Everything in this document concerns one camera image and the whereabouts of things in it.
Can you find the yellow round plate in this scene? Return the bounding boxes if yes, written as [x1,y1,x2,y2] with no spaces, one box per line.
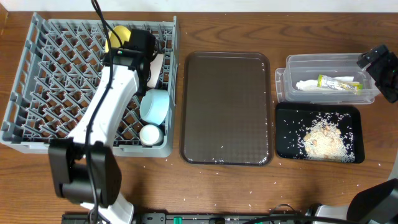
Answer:
[108,26,131,48]

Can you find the grey plastic dishwasher rack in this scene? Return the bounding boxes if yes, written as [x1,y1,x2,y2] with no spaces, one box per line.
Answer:
[1,14,180,157]

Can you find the black waste tray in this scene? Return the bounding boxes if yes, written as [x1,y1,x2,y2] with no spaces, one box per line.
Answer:
[275,103,365,164]

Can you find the clear plastic waste bin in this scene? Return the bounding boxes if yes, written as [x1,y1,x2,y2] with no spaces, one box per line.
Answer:
[275,53,380,105]

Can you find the rice and food scraps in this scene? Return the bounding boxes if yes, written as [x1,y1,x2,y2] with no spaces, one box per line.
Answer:
[289,112,356,163]

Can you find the small white cup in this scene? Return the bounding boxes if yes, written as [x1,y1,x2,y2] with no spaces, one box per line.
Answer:
[139,124,164,146]

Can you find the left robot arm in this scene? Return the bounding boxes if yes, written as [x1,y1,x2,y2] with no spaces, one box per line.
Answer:
[48,29,156,223]

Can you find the white bowl with food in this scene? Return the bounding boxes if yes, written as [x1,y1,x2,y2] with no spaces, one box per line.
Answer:
[147,54,164,88]

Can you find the dark brown serving tray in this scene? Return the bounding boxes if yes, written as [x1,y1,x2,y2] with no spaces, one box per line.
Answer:
[180,51,274,166]

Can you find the green snack wrapper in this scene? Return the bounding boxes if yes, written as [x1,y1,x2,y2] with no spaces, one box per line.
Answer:
[317,75,363,93]

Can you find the light blue bowl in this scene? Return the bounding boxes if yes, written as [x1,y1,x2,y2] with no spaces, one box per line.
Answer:
[139,89,170,126]

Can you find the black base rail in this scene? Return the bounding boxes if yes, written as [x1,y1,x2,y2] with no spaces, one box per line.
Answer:
[60,213,311,224]

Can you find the white napkin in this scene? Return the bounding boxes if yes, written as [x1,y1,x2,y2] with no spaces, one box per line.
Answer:
[295,77,357,91]

